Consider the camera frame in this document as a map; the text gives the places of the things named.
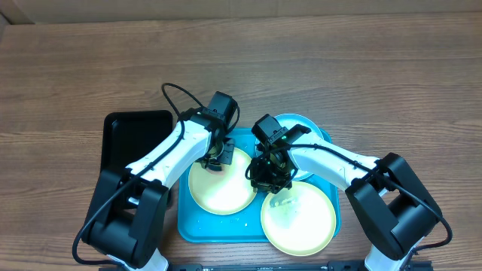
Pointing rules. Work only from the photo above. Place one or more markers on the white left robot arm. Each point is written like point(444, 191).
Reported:
point(126, 214)

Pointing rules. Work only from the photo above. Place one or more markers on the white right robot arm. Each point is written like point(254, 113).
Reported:
point(394, 208)

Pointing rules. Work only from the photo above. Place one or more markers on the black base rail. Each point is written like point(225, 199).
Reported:
point(335, 265)

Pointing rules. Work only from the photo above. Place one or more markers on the black rectangular plastic tray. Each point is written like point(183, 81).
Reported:
point(129, 136)

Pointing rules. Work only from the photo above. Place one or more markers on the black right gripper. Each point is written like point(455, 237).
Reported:
point(264, 183)

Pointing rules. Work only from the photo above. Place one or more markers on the yellow plate near front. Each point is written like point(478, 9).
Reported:
point(300, 221)

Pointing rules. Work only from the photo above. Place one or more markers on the yellow plate with scribble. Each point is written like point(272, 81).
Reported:
point(225, 192)

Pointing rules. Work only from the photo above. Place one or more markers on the light blue plate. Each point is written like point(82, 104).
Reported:
point(290, 120)

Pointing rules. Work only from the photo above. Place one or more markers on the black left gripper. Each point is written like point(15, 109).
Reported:
point(227, 158)

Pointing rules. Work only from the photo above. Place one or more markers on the orange and green sponge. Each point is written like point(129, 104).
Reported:
point(215, 168)

